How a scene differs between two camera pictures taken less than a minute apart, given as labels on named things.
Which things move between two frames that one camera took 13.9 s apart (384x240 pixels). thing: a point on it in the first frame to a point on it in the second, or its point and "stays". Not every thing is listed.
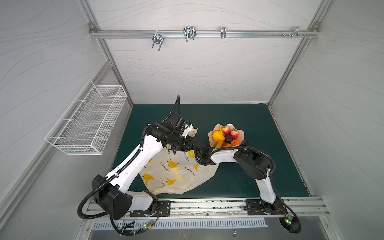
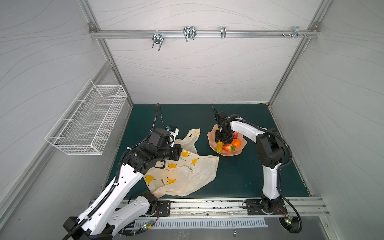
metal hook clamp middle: (190, 32) stays
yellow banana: (220, 142) stays
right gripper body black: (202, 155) to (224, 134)
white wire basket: (86, 124) stays
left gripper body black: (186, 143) to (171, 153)
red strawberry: (227, 145) stays
